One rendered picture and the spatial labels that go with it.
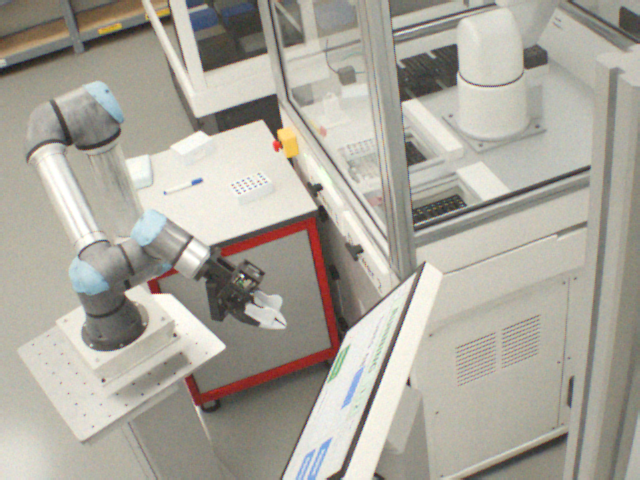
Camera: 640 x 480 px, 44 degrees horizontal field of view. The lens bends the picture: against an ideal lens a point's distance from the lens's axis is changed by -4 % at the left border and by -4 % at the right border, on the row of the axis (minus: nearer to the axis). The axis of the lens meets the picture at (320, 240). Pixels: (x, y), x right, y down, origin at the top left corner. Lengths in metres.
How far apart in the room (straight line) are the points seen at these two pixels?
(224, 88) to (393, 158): 1.42
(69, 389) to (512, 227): 1.21
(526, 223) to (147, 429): 1.17
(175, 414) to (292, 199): 0.76
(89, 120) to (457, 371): 1.16
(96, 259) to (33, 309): 2.10
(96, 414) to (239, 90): 1.43
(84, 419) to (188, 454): 0.49
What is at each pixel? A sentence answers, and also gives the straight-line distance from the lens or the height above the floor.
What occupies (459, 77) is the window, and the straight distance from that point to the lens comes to 1.72.
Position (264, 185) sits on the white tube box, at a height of 0.80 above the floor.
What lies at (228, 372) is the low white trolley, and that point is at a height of 0.19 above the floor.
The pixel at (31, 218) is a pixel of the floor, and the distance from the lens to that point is 4.39.
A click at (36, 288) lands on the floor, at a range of 3.90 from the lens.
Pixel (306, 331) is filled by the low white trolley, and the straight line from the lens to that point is 2.86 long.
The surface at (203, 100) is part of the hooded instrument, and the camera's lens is 3.04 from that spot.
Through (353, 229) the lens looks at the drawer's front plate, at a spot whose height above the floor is 0.93.
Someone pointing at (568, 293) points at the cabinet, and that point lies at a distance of 2.28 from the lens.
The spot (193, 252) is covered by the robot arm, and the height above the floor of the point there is 1.28.
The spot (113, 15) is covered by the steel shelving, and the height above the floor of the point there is 0.14.
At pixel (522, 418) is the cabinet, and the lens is 2.57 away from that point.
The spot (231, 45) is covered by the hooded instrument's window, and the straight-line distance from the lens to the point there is 3.01.
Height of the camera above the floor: 2.26
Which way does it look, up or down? 39 degrees down
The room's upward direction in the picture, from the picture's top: 11 degrees counter-clockwise
